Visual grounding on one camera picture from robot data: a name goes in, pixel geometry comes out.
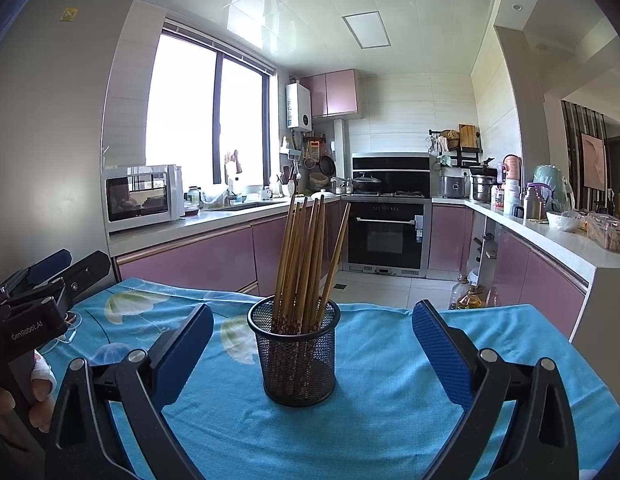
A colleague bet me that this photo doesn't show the black wall rack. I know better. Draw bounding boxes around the black wall rack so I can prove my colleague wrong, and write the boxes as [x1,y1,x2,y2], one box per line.
[429,130,483,168]

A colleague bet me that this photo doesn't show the white water heater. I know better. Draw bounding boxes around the white water heater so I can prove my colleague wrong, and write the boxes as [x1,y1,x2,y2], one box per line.
[285,82,313,133]

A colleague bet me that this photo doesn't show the steel pot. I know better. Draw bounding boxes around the steel pot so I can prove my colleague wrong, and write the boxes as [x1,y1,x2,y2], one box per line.
[470,174,498,203]

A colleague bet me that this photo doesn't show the black wok with lid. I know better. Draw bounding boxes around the black wok with lid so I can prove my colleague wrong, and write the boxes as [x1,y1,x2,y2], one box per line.
[351,172,383,195]

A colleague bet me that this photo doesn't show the white earphone cable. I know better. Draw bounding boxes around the white earphone cable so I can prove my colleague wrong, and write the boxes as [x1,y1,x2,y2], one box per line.
[40,310,83,347]

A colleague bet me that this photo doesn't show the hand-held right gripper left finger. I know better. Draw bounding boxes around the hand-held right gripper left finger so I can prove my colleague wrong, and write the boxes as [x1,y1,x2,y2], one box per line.
[46,302,215,480]

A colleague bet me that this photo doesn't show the ceiling light panel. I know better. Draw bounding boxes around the ceiling light panel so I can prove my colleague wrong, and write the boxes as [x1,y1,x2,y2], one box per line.
[341,11,392,50]

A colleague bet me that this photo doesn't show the clear plastic bag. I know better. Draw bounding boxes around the clear plastic bag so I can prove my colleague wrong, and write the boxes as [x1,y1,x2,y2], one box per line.
[202,184,231,208]

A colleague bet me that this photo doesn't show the blue floral tablecloth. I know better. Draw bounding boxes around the blue floral tablecloth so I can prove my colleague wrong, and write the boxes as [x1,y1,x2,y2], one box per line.
[37,277,615,480]

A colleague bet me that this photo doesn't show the white plastic bottle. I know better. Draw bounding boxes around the white plastic bottle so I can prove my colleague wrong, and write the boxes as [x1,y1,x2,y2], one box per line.
[504,180,521,216]

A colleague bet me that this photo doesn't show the pink wall cabinet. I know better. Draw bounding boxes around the pink wall cabinet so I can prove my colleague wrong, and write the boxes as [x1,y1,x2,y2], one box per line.
[300,69,363,120]

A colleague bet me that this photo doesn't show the pink wall picture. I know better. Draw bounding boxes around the pink wall picture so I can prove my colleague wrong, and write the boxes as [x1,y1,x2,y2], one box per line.
[581,132,608,191]

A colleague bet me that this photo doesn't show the white microwave oven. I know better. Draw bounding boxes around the white microwave oven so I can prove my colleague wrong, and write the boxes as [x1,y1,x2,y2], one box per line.
[104,164,185,235]

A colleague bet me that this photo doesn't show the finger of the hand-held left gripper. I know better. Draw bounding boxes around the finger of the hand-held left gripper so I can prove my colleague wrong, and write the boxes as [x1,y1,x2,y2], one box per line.
[0,249,73,302]
[20,251,112,312]

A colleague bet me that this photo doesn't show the bunch of wooden chopsticks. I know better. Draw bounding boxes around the bunch of wooden chopsticks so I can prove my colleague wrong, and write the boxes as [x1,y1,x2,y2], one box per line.
[271,194,351,341]

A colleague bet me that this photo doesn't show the clear plastic food box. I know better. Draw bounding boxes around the clear plastic food box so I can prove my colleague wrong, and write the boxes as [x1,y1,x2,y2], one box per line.
[584,214,620,253]

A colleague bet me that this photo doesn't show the kitchen window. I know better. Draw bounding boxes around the kitchen window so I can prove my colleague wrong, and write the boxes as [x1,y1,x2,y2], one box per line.
[145,19,275,188]

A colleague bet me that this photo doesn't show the black mesh holder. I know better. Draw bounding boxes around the black mesh holder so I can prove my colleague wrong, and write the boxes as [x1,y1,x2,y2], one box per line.
[247,295,342,407]

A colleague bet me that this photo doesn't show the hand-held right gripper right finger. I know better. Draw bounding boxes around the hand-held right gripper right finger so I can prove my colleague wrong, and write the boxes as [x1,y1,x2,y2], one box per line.
[411,299,580,480]

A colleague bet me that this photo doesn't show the black built-in oven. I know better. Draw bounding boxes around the black built-in oven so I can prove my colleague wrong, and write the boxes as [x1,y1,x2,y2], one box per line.
[340,199,433,278]

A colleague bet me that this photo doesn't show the striped wall panel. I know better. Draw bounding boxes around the striped wall panel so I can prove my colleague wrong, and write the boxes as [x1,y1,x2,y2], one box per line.
[561,100,610,193]

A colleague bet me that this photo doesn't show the white vertical pipe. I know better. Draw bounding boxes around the white vertical pipe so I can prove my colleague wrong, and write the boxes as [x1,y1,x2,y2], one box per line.
[334,119,349,191]

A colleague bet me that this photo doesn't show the steel flask purple lid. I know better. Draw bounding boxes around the steel flask purple lid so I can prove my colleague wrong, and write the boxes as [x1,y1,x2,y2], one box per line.
[524,185,545,221]

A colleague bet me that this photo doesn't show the oil bottle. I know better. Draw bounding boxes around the oil bottle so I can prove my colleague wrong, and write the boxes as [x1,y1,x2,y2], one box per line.
[460,282,486,310]

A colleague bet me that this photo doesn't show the pink kitchen base cabinets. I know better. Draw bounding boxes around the pink kitchen base cabinets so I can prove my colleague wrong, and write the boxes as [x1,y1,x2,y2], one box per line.
[112,200,590,341]

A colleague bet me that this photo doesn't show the person's left hand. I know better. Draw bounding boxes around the person's left hand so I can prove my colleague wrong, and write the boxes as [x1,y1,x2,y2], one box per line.
[0,349,58,433]

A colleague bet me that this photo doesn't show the silver rice cooker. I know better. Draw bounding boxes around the silver rice cooker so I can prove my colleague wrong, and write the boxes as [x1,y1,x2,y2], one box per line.
[440,175,471,199]

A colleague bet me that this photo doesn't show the grey refrigerator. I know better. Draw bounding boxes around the grey refrigerator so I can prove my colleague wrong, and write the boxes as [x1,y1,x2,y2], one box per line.
[0,0,145,301]

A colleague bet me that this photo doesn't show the white kitchen worktop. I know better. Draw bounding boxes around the white kitchen worktop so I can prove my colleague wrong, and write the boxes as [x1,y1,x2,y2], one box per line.
[107,195,620,268]

